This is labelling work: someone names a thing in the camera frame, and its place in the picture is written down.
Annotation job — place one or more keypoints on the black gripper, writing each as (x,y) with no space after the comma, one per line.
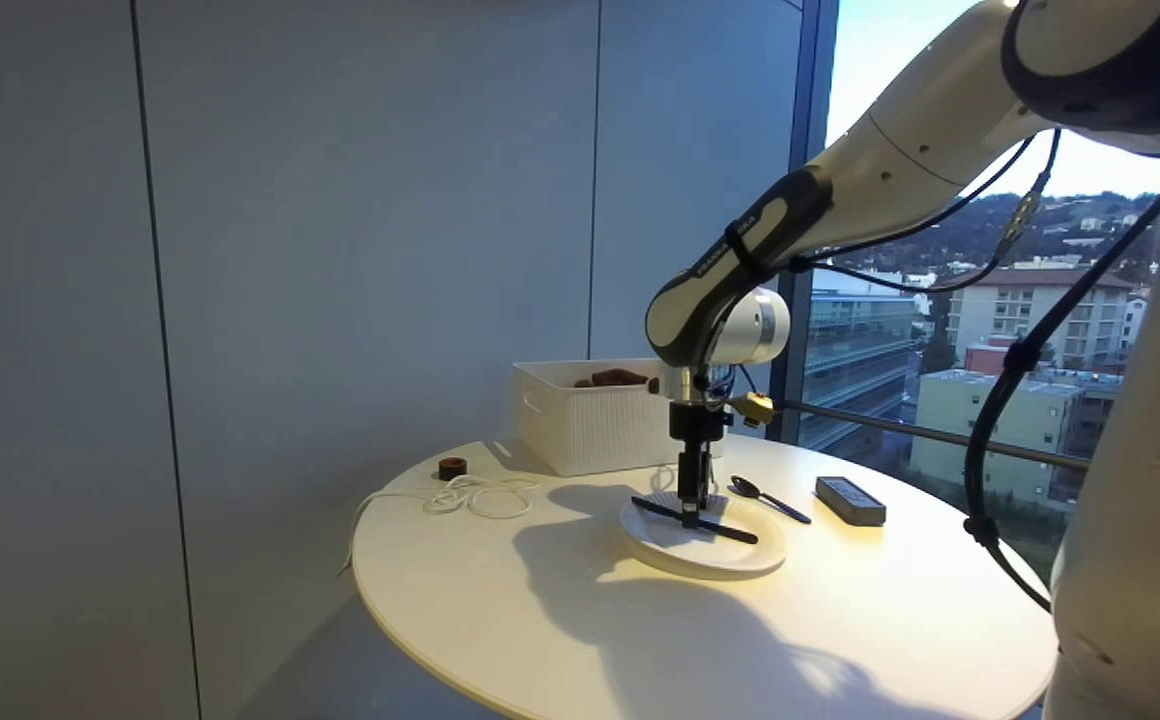
(697,426)

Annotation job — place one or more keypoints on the black spoon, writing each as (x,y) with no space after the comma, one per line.
(772,500)

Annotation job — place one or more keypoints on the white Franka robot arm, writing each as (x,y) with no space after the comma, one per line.
(902,146)

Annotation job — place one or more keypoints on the black knife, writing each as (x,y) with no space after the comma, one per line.
(724,528)

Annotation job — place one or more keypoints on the white round plate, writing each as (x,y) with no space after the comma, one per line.
(704,548)

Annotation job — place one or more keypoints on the white plastic storage box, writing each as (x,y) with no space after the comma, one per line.
(586,426)

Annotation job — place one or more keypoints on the brown object in box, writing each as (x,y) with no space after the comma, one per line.
(613,377)

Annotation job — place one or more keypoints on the black rectangular block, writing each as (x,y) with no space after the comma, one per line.
(850,500)

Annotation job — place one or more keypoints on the metal window railing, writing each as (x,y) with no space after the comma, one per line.
(902,428)

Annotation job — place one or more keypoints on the glass office building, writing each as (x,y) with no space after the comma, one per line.
(862,344)

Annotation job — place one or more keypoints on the small black round object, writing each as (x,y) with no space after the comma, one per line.
(451,465)

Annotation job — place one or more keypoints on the pale yellow building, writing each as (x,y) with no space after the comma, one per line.
(954,415)

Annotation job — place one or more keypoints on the white building with red roof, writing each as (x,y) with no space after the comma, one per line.
(1075,320)

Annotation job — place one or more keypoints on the dark window frame post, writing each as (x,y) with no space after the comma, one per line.
(809,81)

